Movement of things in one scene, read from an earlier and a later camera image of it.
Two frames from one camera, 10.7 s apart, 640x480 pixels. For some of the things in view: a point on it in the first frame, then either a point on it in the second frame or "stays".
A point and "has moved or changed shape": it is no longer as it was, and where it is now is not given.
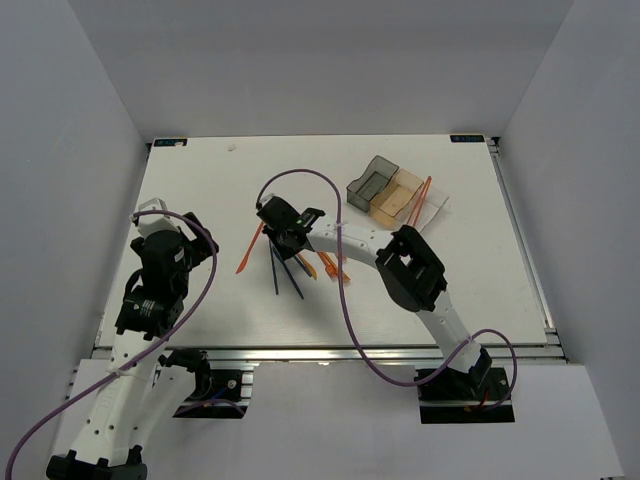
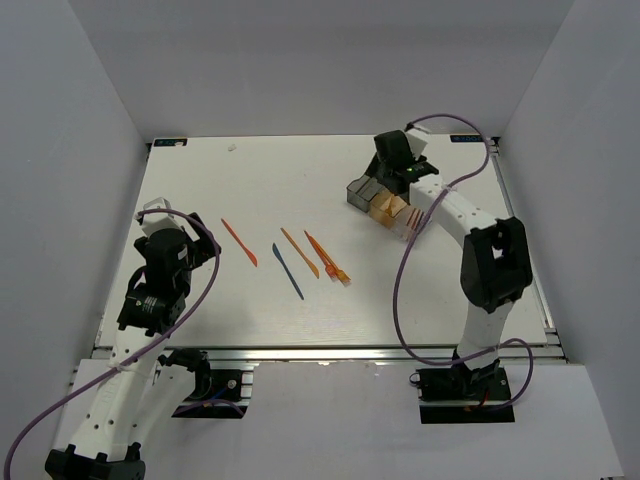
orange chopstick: (418, 201) has moved or changed shape
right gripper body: (277, 238) → (375, 171)
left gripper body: (197, 249) stays
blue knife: (278, 254) stays
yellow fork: (345, 276) stays
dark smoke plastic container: (364, 189) stays
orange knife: (244, 261) → (247, 251)
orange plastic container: (394, 200) stays
